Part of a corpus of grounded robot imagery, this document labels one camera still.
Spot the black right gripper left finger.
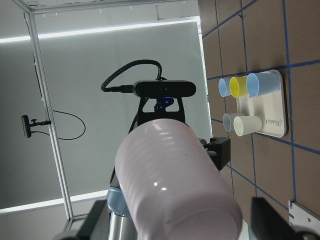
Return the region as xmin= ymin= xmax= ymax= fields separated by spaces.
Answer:
xmin=53 ymin=200 xmax=110 ymax=240

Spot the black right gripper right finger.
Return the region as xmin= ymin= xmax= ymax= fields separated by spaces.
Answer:
xmin=251 ymin=197 xmax=320 ymax=240

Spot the pink plastic cup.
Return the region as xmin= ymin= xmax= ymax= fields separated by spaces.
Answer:
xmin=115 ymin=119 xmax=242 ymax=240

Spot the cream white plastic cup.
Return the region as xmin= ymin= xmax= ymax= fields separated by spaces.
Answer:
xmin=233 ymin=116 xmax=263 ymax=137

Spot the grey plastic cup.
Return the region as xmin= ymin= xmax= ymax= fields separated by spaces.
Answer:
xmin=222 ymin=112 xmax=246 ymax=132

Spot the light blue cup far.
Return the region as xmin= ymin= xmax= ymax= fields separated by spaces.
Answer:
xmin=246 ymin=72 xmax=280 ymax=98

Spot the light blue cup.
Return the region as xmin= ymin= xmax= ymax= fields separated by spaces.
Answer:
xmin=218 ymin=77 xmax=231 ymax=97
xmin=246 ymin=72 xmax=280 ymax=98

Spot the yellow plastic cup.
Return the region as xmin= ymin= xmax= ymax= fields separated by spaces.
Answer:
xmin=229 ymin=76 xmax=248 ymax=98

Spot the light blue cup near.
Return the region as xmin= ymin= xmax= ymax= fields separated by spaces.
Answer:
xmin=218 ymin=77 xmax=231 ymax=97

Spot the white plastic tray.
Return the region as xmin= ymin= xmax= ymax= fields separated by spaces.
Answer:
xmin=236 ymin=69 xmax=287 ymax=138

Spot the black camera on frame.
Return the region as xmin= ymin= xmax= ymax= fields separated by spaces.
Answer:
xmin=21 ymin=115 xmax=52 ymax=138

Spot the black webcam on mount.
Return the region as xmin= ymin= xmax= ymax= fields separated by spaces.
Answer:
xmin=100 ymin=59 xmax=197 ymax=126

